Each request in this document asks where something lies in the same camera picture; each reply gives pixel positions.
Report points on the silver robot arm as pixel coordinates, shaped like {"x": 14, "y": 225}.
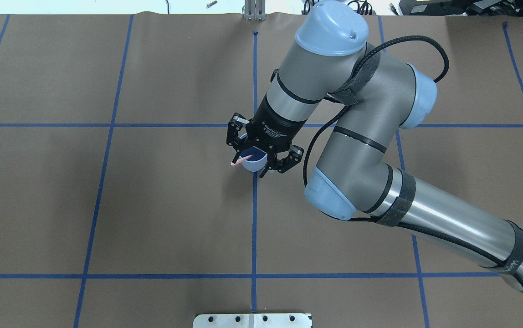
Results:
{"x": 335, "y": 105}

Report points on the white metal base plate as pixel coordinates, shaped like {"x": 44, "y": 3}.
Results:
{"x": 253, "y": 320}

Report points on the light blue plastic cup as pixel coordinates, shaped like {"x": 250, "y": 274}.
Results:
{"x": 255, "y": 163}

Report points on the pink chopstick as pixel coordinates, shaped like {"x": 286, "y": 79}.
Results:
{"x": 240, "y": 160}

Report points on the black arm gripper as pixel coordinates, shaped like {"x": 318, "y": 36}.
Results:
{"x": 274, "y": 129}

